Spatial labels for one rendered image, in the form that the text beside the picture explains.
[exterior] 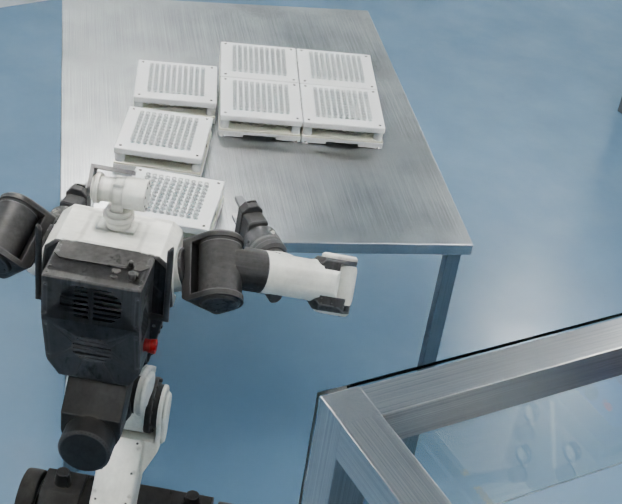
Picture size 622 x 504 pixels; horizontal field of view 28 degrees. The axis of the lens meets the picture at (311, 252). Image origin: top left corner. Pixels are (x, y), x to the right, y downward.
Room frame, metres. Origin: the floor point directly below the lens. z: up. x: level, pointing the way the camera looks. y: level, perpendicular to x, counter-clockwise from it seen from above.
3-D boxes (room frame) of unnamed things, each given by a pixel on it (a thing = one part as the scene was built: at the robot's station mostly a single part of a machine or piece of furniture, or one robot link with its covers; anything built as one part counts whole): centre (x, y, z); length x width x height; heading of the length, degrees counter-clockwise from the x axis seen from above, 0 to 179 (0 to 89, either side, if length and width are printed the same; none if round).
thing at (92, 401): (2.03, 0.40, 0.85); 0.28 x 0.13 x 0.18; 178
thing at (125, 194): (2.12, 0.39, 1.32); 0.10 x 0.07 x 0.09; 88
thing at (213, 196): (2.75, 0.38, 0.92); 0.25 x 0.24 x 0.02; 88
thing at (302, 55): (3.64, 0.01, 0.92); 0.25 x 0.24 x 0.02; 98
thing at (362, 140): (3.40, -0.03, 0.87); 0.24 x 0.24 x 0.02; 8
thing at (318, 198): (3.45, 0.28, 0.84); 1.50 x 1.10 x 0.04; 14
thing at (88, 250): (2.06, 0.40, 1.12); 0.34 x 0.30 x 0.36; 88
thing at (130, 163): (3.08, 0.46, 0.87); 0.24 x 0.24 x 0.02; 2
